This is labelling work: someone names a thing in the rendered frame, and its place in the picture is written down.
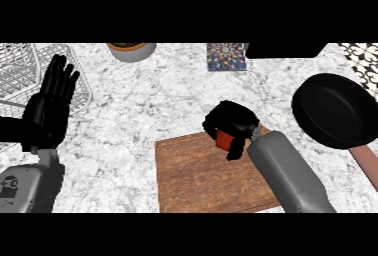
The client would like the black pan with pink handle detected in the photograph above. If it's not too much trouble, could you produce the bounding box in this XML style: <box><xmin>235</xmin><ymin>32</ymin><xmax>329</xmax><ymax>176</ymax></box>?
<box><xmin>291</xmin><ymin>72</ymin><xmax>378</xmax><ymax>192</ymax></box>

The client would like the grey plant pot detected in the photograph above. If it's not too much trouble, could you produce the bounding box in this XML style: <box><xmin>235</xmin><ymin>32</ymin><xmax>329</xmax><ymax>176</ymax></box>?
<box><xmin>106</xmin><ymin>43</ymin><xmax>158</xmax><ymax>64</ymax></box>

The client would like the black appliance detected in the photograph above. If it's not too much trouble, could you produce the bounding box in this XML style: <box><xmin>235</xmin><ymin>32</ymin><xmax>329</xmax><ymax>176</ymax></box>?
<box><xmin>243</xmin><ymin>43</ymin><xmax>328</xmax><ymax>60</ymax></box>

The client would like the red bell pepper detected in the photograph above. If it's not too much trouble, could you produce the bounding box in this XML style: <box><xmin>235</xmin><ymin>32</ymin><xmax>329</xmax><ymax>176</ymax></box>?
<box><xmin>214</xmin><ymin>130</ymin><xmax>236</xmax><ymax>152</ymax></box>

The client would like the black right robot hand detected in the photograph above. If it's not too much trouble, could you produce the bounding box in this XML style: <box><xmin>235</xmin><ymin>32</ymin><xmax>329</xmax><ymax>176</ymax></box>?
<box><xmin>201</xmin><ymin>100</ymin><xmax>261</xmax><ymax>162</ymax></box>

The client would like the brown wooden cutting board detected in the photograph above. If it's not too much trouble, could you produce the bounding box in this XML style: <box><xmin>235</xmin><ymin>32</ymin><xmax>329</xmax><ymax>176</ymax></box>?
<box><xmin>153</xmin><ymin>123</ymin><xmax>283</xmax><ymax>214</ymax></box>

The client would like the black and white patterned mat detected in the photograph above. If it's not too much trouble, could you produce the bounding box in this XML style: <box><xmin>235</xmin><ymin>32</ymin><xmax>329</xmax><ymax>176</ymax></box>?
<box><xmin>338</xmin><ymin>43</ymin><xmax>378</xmax><ymax>97</ymax></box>

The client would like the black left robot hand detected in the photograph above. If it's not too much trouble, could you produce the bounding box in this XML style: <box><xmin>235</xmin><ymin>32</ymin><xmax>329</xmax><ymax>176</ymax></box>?
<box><xmin>0</xmin><ymin>53</ymin><xmax>81</xmax><ymax>153</ymax></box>

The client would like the white wire basket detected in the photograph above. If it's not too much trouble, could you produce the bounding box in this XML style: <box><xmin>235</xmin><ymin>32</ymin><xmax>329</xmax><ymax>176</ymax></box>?
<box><xmin>0</xmin><ymin>43</ymin><xmax>94</xmax><ymax>116</ymax></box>

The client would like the colourful patterned box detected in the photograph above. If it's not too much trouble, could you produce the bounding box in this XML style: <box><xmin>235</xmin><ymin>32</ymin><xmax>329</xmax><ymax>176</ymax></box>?
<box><xmin>205</xmin><ymin>43</ymin><xmax>248</xmax><ymax>72</ymax></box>

